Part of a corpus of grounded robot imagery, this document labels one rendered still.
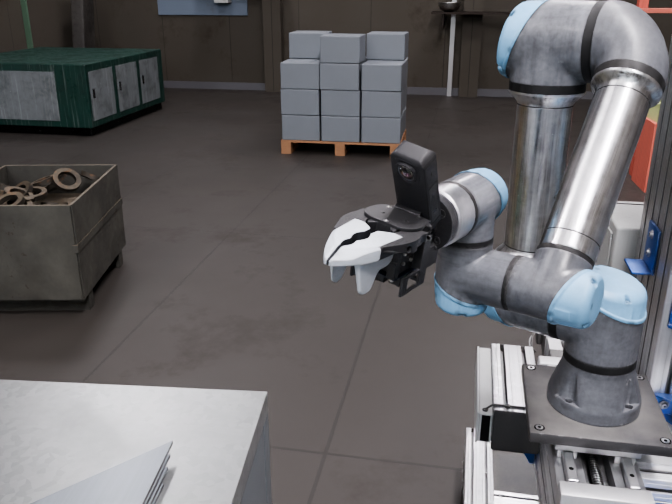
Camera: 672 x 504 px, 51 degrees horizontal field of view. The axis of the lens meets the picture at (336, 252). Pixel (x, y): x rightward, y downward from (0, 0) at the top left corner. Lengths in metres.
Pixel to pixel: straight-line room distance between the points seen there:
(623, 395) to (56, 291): 3.31
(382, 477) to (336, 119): 5.22
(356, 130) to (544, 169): 6.33
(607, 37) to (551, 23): 0.08
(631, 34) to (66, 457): 1.00
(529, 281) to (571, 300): 0.06
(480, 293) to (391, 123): 6.47
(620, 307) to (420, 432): 1.89
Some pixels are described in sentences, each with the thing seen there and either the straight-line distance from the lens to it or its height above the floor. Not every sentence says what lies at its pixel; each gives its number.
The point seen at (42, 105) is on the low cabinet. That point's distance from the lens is 9.20.
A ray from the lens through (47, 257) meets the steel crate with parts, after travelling 4.01.
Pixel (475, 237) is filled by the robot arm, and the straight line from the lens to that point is 0.93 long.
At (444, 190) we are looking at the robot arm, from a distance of 0.86.
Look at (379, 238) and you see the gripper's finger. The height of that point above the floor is 1.46.
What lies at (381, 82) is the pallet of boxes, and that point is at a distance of 7.31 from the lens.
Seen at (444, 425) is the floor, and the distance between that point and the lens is 3.01.
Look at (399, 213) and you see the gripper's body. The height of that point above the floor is 1.47.
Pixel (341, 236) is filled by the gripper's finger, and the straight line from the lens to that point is 0.72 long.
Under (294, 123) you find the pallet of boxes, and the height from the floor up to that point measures 0.33.
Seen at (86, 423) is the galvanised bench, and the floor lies 1.05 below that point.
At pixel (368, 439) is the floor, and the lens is 2.90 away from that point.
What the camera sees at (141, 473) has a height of 1.07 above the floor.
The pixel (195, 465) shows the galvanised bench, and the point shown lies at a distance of 1.08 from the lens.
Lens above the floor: 1.71
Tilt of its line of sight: 21 degrees down
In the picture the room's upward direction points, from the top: straight up
